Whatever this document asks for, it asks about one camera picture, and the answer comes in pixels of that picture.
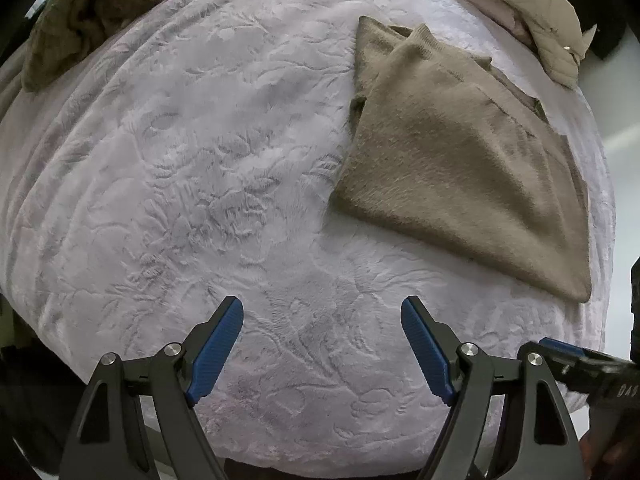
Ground beige quilted jacket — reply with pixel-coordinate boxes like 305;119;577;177
502;0;597;89

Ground taupe knit sweater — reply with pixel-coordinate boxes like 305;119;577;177
331;16;592;302

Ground dark olive knit garment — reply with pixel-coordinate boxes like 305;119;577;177
22;0;162;92

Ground lavender embossed bed blanket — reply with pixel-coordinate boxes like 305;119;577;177
1;0;615;478

